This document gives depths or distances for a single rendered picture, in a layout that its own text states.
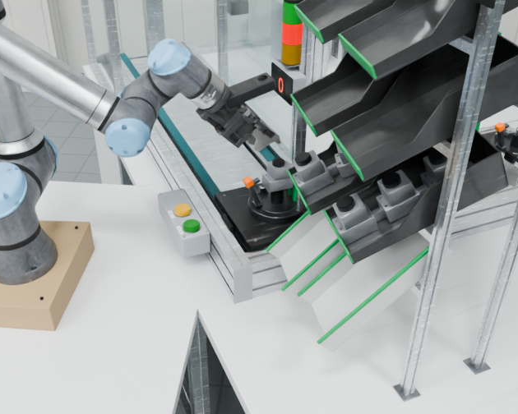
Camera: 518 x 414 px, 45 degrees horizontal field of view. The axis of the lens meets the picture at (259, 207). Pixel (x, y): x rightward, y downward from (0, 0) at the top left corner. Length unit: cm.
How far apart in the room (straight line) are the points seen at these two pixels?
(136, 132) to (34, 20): 340
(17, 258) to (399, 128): 84
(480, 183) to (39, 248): 91
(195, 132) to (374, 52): 114
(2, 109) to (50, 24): 310
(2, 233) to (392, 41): 87
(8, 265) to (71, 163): 235
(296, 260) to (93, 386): 47
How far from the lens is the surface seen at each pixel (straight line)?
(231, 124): 133
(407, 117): 103
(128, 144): 117
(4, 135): 143
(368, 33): 98
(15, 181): 136
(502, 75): 96
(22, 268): 143
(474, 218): 169
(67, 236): 154
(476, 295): 154
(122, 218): 172
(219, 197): 157
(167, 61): 122
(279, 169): 145
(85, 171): 365
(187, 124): 204
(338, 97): 112
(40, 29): 452
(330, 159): 123
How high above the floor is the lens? 184
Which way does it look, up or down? 35 degrees down
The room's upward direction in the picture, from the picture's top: 1 degrees clockwise
